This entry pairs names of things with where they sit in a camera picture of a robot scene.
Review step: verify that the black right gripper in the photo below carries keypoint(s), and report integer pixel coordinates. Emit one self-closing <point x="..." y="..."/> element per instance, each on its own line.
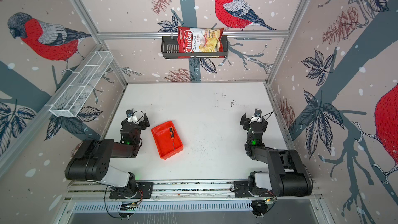
<point x="246" y="121"/>

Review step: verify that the white mesh wall shelf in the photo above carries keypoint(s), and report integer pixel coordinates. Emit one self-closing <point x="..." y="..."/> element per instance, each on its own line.
<point x="73" y="98"/>

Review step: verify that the right aluminium corner post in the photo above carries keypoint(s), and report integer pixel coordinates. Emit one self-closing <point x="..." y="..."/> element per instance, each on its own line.
<point x="297" y="18"/>

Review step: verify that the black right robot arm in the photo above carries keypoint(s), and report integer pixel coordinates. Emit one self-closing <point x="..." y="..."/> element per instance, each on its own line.
<point x="287" y="175"/>

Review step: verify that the red cassava chips bag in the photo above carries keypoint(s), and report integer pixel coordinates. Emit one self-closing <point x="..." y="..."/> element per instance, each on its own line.
<point x="196" y="40"/>

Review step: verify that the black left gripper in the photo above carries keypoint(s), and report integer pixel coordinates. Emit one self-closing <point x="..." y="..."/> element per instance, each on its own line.
<point x="141" y="124"/>

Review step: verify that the red plastic bin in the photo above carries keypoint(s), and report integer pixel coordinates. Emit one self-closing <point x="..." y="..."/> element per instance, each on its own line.
<point x="162" y="139"/>

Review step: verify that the horizontal aluminium frame bar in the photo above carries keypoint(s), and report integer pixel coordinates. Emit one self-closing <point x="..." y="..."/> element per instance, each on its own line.
<point x="156" y="35"/>

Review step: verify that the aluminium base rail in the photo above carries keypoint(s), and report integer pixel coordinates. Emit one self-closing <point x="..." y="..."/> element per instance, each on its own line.
<point x="163" y="190"/>

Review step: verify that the orange black screwdriver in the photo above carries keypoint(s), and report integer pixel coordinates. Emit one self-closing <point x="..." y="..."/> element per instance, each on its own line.
<point x="172" y="137"/>

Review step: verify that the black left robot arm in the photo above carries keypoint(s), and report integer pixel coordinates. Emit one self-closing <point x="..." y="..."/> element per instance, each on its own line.
<point x="91" y="161"/>

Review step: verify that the black wire wall basket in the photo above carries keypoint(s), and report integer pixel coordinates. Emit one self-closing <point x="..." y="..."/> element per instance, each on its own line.
<point x="170" y="50"/>

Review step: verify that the aluminium corner frame post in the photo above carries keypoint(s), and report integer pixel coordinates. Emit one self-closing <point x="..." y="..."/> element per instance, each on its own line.
<point x="91" y="27"/>

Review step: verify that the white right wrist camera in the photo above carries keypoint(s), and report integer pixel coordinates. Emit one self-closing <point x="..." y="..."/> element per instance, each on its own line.
<point x="257" y="116"/>

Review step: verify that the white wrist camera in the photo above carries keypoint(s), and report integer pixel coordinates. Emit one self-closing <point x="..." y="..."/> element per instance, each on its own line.
<point x="131" y="116"/>
<point x="257" y="116"/>

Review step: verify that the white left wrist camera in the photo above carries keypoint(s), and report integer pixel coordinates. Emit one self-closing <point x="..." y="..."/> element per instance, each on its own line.
<point x="131" y="116"/>

